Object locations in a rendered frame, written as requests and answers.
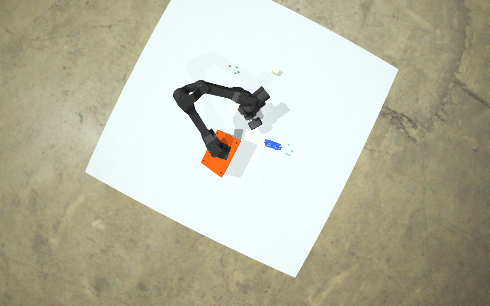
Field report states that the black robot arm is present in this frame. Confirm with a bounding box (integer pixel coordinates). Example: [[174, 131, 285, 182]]
[[173, 79, 270, 160]]

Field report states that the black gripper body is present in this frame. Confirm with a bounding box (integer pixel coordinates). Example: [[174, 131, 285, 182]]
[[244, 109, 262, 130]]

